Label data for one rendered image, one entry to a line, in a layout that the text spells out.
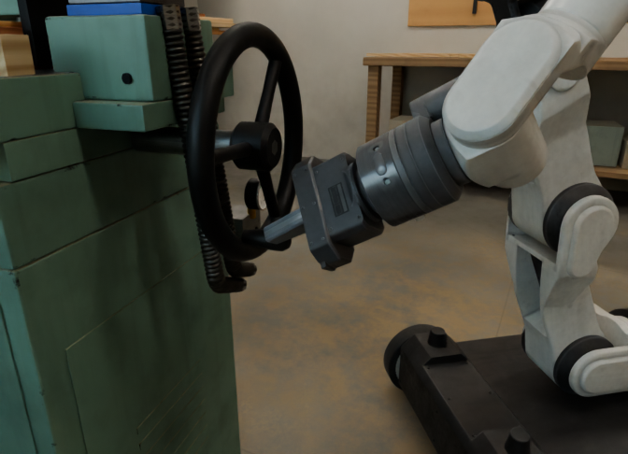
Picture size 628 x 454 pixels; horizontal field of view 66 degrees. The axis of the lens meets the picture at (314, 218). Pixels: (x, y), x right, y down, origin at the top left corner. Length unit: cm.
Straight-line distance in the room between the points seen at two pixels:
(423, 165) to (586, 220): 59
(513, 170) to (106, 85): 44
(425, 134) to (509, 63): 9
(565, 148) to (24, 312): 86
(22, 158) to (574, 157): 85
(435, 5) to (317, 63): 101
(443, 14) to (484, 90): 336
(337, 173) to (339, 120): 358
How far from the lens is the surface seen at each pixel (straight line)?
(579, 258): 101
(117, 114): 58
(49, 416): 68
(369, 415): 140
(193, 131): 49
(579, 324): 117
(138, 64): 58
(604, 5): 48
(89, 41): 62
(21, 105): 58
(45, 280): 62
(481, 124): 41
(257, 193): 90
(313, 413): 139
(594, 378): 120
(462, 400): 118
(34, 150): 59
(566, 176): 99
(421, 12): 381
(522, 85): 42
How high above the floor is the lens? 93
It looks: 20 degrees down
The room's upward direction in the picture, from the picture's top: straight up
